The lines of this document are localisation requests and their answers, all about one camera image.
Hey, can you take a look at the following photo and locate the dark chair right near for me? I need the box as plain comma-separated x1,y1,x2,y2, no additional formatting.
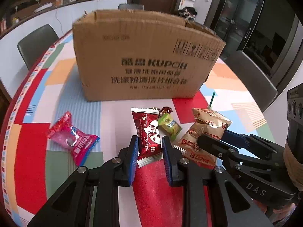
224,51,278,112

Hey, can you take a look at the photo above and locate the green stick lollipop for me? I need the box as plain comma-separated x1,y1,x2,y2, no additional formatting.
208,91,216,110

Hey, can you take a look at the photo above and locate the light green candy packet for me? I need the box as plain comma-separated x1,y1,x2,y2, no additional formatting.
158,113,182,141

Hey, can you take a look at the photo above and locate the black glass sliding door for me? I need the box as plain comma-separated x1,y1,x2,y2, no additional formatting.
211,0,264,61

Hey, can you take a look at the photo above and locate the dark chair far end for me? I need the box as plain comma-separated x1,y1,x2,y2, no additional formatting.
118,4,144,10

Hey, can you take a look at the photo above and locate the red heart snack packet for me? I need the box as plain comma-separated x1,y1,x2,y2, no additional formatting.
131,108,163,168

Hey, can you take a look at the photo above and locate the dark chair left side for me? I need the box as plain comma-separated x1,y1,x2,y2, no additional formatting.
17,24,59,70

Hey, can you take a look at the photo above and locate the foil chocolate candy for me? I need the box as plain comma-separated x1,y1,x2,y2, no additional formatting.
152,107,173,118

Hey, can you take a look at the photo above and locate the beige fortune cookie packet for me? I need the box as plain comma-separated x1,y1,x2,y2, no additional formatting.
174,108,232,169

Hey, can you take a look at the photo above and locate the pink candy packet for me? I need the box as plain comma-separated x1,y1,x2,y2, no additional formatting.
46,111,100,166

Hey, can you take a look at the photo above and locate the white shoe rack with items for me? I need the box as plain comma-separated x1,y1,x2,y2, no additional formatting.
177,7,197,22

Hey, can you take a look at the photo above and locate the cardboard box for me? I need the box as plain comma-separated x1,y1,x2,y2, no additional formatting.
72,10,225,101

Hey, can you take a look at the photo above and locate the colourful patchwork tablecloth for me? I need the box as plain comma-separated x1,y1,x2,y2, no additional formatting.
1,32,274,226

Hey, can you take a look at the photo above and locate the right hand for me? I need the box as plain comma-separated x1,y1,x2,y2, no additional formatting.
272,203,296,226

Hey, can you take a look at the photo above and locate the dark chair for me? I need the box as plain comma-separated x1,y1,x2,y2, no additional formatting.
17,24,59,70
224,51,278,112

